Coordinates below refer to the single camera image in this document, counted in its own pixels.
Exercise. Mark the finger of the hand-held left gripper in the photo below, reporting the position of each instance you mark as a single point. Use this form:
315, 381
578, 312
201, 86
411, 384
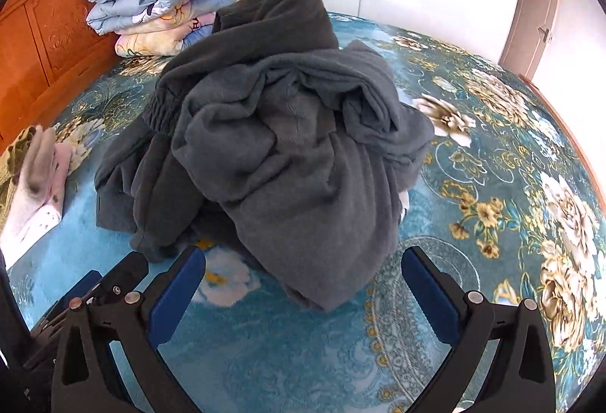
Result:
124, 273
86, 284

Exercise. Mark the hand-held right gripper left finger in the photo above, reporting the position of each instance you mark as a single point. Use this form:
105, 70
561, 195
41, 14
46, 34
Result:
174, 297

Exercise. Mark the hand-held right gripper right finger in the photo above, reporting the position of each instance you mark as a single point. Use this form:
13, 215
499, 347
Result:
432, 297

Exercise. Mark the dark grey fleece pants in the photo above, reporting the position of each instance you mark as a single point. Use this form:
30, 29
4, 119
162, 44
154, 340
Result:
284, 157

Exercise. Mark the pink folded cloth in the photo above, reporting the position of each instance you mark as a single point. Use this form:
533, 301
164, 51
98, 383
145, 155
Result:
33, 214

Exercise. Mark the white cloth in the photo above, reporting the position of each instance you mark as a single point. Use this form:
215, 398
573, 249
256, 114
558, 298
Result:
404, 202

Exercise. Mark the teal floral blanket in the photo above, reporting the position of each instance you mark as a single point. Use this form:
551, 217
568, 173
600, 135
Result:
473, 205

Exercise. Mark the olive patterned folded cloth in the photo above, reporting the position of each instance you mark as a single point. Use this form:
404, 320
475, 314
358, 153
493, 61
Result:
13, 157

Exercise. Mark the floral folded quilt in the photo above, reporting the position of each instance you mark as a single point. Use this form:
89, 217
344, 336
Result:
156, 39

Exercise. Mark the carved wooden headboard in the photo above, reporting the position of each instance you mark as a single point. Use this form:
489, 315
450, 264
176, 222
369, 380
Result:
47, 39

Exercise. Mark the beige door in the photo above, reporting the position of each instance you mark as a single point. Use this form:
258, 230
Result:
525, 39

